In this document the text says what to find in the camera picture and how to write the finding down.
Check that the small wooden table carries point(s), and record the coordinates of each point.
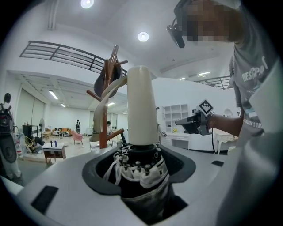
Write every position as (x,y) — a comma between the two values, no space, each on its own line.
(54,152)

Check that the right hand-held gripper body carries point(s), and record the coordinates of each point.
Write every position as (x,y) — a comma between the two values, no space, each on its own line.
(205,107)

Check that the person's right forearm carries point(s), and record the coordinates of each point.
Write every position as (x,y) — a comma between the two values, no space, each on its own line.
(225,124)

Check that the white ornate dressing table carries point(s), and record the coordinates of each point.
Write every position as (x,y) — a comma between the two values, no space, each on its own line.
(223,136)

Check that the grey baseball cap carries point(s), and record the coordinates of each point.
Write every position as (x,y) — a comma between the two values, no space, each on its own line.
(99,85)

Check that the long ceiling tube light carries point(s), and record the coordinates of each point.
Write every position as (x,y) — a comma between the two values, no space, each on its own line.
(53,95)

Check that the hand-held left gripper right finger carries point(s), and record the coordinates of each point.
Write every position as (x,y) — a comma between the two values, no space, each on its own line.
(199,187)

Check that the yellow wicker chair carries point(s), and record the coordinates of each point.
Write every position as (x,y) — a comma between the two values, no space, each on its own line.
(27,143)

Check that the round ceiling light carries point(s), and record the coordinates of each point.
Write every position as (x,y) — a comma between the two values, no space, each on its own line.
(87,3)
(143,36)

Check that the orange sofa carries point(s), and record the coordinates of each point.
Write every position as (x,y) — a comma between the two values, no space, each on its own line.
(62,132)

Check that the black shelf cabinet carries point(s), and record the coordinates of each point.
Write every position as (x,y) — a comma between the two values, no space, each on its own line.
(29,132)

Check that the pink armchair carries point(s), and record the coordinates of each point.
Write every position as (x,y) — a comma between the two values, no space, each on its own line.
(77,136)

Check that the white standing fan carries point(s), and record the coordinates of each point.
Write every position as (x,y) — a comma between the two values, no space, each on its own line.
(42,122)

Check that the person's head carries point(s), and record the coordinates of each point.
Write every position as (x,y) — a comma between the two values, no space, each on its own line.
(210,26)

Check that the black head-worn camera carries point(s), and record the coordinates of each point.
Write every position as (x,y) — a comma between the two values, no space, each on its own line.
(178,37)

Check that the white metal frame table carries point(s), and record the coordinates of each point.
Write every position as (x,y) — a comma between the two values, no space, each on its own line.
(99,146)

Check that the person's grey printed t-shirt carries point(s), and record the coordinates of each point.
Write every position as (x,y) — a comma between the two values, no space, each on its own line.
(254,72)

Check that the brown wooden coat rack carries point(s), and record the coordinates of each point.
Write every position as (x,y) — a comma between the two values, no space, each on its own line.
(108,68)

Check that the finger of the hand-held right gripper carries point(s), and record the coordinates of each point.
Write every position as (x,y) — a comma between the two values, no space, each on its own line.
(190,123)

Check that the black balcony railing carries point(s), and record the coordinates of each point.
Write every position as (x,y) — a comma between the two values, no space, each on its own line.
(44,42)
(217,82)

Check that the white cubby shelf unit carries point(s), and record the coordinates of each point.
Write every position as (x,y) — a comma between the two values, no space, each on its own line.
(177,114)

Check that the white drawer cabinet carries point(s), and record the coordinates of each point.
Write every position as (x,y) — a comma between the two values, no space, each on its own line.
(179,141)

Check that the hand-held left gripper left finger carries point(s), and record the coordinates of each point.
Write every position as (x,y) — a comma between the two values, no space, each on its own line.
(77,198)

